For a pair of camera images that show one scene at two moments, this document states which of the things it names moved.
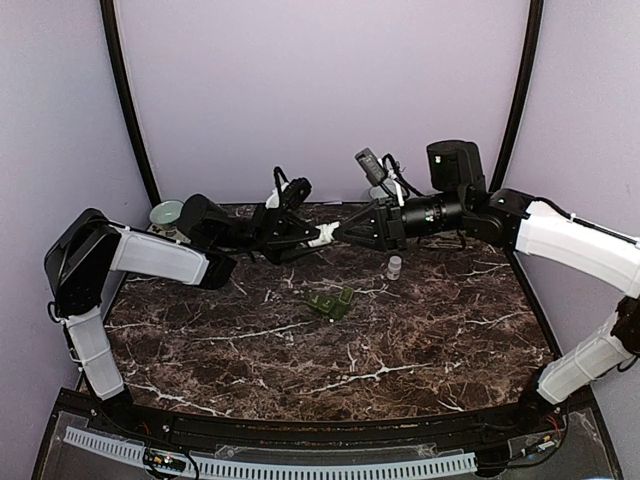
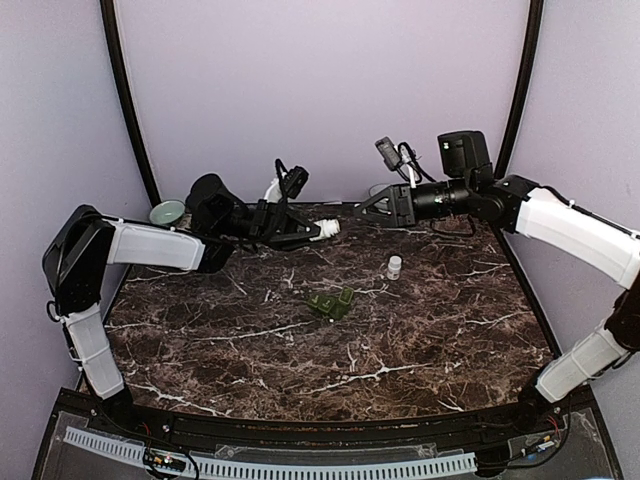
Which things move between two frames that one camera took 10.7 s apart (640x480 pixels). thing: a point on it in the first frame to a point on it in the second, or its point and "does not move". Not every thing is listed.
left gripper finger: [299, 227] does not move
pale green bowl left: [167, 213] does not move
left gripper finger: [299, 252] to [287, 244]
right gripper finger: [366, 226] to [383, 194]
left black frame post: [118, 67] does not move
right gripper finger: [363, 242] to [378, 220]
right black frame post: [526, 95] does not move
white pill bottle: [394, 268] does not move
